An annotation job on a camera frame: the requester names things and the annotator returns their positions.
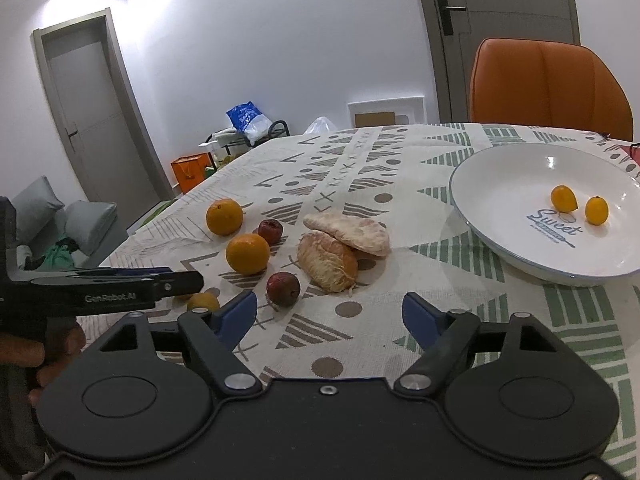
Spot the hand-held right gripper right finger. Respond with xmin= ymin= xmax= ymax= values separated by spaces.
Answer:
xmin=392 ymin=291 xmax=568 ymax=395

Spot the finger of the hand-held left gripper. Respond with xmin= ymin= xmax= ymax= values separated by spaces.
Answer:
xmin=117 ymin=267 xmax=205 ymax=304

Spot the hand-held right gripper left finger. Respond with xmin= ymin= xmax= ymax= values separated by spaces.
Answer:
xmin=87 ymin=290 xmax=266 ymax=394

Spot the small yellow-green fruit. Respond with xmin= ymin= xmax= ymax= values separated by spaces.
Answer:
xmin=187 ymin=292 xmax=221 ymax=314

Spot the dark red jujube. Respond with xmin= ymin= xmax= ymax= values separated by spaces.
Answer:
xmin=257 ymin=218 xmax=284 ymax=246
xmin=266 ymin=271 xmax=301 ymax=308

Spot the orange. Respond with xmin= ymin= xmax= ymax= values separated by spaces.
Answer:
xmin=225 ymin=233 xmax=271 ymax=276
xmin=206 ymin=198 xmax=245 ymax=236

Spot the peeled pomelo piece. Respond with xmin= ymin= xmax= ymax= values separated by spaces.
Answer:
xmin=297 ymin=230 xmax=359 ymax=293
xmin=303 ymin=211 xmax=391 ymax=259

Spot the white plate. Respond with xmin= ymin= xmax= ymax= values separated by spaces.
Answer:
xmin=448 ymin=142 xmax=640 ymax=288

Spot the person's left hand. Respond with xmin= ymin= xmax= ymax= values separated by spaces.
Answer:
xmin=0 ymin=320 xmax=87 ymax=408

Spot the green cloth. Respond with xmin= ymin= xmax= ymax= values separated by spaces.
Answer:
xmin=42 ymin=240 xmax=76 ymax=268

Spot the grey cushion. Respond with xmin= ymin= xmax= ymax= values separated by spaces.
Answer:
xmin=10 ymin=176 xmax=66 ymax=248
xmin=64 ymin=200 xmax=118 ymax=257

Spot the orange paper bag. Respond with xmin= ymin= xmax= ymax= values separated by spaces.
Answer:
xmin=170 ymin=153 xmax=213 ymax=194

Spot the patterned tablecloth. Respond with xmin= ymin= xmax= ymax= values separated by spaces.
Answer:
xmin=97 ymin=122 xmax=640 ymax=480

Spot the blue plastic bag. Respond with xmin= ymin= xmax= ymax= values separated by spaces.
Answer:
xmin=226 ymin=102 xmax=275 ymax=145

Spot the black metal rack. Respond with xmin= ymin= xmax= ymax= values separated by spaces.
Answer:
xmin=206 ymin=120 xmax=291 ymax=161

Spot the kumquat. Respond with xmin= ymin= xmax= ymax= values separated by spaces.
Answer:
xmin=550 ymin=184 xmax=579 ymax=213
xmin=584 ymin=196 xmax=610 ymax=226

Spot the brown cardboard sheet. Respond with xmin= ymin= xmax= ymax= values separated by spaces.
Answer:
xmin=355 ymin=112 xmax=408 ymax=128

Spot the white plastic bag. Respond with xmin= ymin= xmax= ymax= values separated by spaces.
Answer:
xmin=302 ymin=116 xmax=337 ymax=136

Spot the orange leather chair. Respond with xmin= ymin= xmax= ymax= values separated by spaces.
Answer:
xmin=469 ymin=37 xmax=635 ymax=142

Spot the grey door with lock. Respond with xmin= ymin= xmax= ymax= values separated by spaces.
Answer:
xmin=411 ymin=0 xmax=583 ymax=125

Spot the white foam frame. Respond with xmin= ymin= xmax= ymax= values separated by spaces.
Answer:
xmin=347 ymin=94 xmax=426 ymax=128

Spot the black door lock handle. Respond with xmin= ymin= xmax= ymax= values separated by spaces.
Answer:
xmin=436 ymin=0 xmax=467 ymax=37

